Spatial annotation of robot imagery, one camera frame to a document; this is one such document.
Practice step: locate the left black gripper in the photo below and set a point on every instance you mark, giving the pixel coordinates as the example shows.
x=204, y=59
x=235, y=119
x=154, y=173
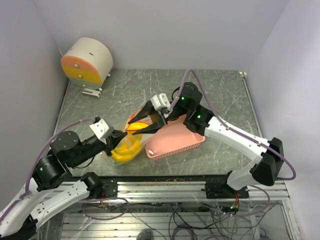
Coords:
x=116, y=136

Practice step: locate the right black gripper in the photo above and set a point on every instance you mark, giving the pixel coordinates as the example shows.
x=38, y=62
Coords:
x=148, y=110

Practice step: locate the yellow toy banana bunch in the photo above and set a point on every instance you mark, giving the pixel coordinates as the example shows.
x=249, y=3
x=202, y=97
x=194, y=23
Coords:
x=127, y=149

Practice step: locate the clear zip bag red zipper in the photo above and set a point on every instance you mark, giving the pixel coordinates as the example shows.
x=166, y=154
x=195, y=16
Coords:
x=120, y=125

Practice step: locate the pink plastic basket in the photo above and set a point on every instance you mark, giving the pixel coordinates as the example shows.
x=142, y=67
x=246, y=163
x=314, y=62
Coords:
x=172, y=139

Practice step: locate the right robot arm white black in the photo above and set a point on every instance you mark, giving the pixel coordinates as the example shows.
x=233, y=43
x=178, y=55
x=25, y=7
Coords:
x=265, y=155

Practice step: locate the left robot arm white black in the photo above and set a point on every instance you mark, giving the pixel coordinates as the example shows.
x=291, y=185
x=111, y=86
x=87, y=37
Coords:
x=29, y=210

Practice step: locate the white metal latch piece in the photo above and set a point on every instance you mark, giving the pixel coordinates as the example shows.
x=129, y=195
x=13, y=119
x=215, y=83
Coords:
x=91, y=93

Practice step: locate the round cream drawer box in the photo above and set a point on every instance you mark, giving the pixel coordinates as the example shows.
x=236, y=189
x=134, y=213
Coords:
x=87, y=63

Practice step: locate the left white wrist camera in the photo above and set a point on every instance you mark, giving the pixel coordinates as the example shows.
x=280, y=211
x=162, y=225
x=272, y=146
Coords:
x=102, y=129

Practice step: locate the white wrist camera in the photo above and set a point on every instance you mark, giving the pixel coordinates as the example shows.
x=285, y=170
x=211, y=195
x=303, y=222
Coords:
x=102, y=129
x=160, y=102

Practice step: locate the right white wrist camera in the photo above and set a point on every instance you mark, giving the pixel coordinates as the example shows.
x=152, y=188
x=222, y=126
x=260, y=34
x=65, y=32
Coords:
x=160, y=102

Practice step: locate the aluminium mounting rail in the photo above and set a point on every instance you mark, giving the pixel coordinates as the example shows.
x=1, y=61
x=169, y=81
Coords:
x=165, y=191

